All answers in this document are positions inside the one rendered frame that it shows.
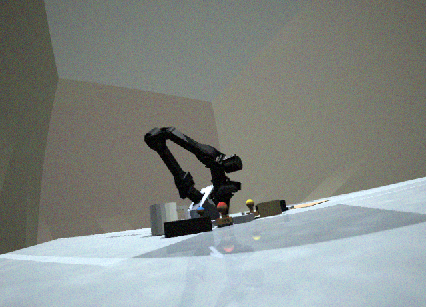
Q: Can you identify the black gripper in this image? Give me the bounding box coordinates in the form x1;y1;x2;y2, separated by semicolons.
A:
208;174;238;215

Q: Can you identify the grey mug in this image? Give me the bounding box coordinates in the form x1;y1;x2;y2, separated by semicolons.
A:
149;202;189;236

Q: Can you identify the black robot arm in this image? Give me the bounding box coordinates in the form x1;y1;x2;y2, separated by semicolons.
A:
144;127;243;206

